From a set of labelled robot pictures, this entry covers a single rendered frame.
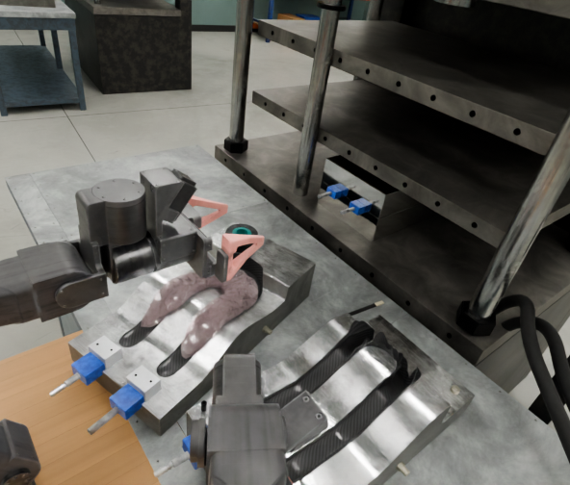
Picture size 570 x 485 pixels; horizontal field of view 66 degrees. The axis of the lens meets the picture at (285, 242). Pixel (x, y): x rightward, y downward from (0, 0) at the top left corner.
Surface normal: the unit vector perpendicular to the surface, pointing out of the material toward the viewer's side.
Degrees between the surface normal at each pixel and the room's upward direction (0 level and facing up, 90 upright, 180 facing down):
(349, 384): 28
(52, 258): 1
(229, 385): 16
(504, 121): 90
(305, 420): 21
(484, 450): 0
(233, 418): 8
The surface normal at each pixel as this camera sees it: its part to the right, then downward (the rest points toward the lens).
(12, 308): 0.41, 0.53
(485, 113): -0.79, 0.28
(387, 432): -0.25, -0.58
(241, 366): 0.15, -0.61
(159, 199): 0.62, 0.52
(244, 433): 0.11, -0.88
